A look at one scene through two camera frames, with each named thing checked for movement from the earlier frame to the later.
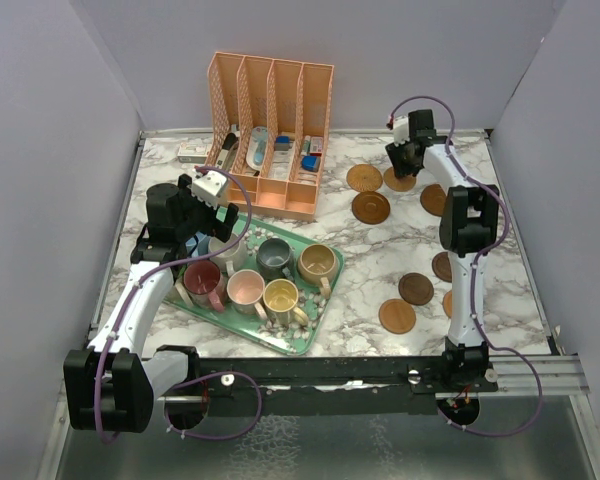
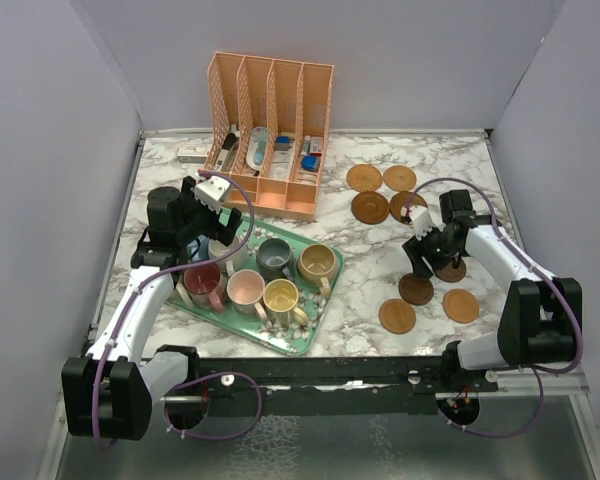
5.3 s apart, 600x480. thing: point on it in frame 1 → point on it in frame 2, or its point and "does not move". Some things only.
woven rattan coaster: [398, 184] does not move
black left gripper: [222, 229] does not move
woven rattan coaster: [364, 177] does not move
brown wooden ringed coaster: [432, 199] → [405, 199]
